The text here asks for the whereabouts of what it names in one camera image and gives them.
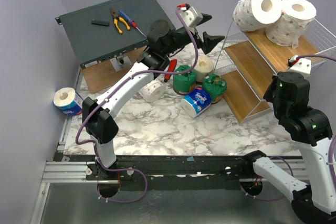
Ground floral roll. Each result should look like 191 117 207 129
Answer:
138 80 166 103
233 0 282 32
265 0 317 49

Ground floral roll back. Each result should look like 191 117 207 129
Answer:
138 80 166 103

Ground floral roll front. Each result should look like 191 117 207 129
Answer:
265 0 317 49

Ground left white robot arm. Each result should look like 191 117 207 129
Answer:
80 13 224 179

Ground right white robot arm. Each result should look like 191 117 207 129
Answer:
241 72 335 223

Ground middle wooden shelf board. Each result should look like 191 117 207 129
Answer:
225 41 274 98

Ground wooden shelf board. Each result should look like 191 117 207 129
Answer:
244 28 318 73
225 41 274 98
222 70 271 123

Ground bottom wooden shelf board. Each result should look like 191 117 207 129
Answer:
222 70 271 123

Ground top wooden shelf board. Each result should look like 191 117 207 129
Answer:
244 28 318 73

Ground cream wrapped roll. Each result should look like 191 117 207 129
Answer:
194 55 214 83

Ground red utility knife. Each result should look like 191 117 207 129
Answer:
163 59 178 83

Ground green wrapped roll right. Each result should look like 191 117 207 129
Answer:
202 73 227 104

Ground green wrapped roll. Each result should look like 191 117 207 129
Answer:
202 73 227 104
173 70 197 94

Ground green wrapped roll left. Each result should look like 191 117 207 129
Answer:
173 70 197 94

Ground blue red screwdriver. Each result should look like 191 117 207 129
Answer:
119 9 146 37

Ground blue Tempo tissue roll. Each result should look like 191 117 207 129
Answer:
181 87 212 118

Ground dark grey rack chassis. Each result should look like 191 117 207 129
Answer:
56 0 175 69

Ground black bit holder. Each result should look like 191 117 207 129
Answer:
91 19 110 27

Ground wooden board under chassis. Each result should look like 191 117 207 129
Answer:
81 47 145 94

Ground blue wrapped roll far left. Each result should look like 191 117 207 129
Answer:
53 88 83 116

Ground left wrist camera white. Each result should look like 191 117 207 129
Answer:
177 4 203 28

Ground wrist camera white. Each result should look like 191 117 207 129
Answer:
177 4 203 28
287 55 312 78

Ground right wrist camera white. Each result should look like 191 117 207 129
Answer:
287 55 312 78

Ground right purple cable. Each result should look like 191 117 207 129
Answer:
296 55 336 175

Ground purple cable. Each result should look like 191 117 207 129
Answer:
296 55 336 175
75 7 199 172

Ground white wire shelf rack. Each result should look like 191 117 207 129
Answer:
212 0 336 124

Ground yellow handled pliers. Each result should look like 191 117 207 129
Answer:
110 8 131 34

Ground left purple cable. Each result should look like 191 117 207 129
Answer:
75 7 199 172

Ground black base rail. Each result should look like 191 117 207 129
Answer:
86 153 261 191

